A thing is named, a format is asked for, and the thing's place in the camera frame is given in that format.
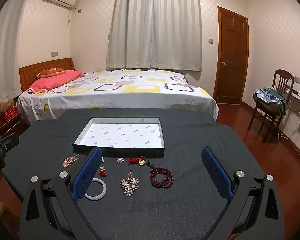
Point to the wall socket above headboard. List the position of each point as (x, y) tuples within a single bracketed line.
[(54, 54)]

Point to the green tray white lining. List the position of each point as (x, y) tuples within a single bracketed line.
[(127, 137)]

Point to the dark wooden chair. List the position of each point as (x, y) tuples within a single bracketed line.
[(283, 83)]

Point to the brown plush toy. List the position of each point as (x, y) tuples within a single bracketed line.
[(6, 106)]

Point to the wooden nightstand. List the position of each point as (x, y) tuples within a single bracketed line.
[(14, 125)]

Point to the white jade bangle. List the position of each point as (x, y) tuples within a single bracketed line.
[(97, 190)]

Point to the white side desk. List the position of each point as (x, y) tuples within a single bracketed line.
[(293, 110)]

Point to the bed with patterned sheet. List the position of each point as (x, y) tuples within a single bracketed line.
[(120, 88)]

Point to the large pearl flower brooch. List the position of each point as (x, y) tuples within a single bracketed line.
[(129, 185)]

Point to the pink pillow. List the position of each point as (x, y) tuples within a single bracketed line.
[(46, 84)]

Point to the brown wooden door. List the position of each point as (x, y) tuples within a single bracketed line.
[(233, 57)]

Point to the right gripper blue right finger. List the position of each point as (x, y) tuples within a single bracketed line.
[(220, 178)]

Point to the orange cushion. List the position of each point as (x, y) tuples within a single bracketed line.
[(50, 72)]

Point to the small pearl flower brooch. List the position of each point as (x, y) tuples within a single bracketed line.
[(120, 160)]

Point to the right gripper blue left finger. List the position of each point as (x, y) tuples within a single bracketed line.
[(84, 173)]

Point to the grey window curtain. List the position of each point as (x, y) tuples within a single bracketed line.
[(156, 34)]

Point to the red knot gold flower charm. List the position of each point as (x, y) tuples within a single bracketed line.
[(102, 171)]

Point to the red knot gold ingot charm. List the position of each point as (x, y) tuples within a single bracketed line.
[(140, 161)]

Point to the left side white curtain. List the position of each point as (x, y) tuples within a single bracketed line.
[(10, 22)]

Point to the dark grey table cloth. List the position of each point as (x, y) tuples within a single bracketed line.
[(186, 210)]

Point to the red gift box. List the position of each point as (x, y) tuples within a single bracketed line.
[(9, 114)]

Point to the clothes pile on chair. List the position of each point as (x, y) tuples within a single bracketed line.
[(269, 100)]

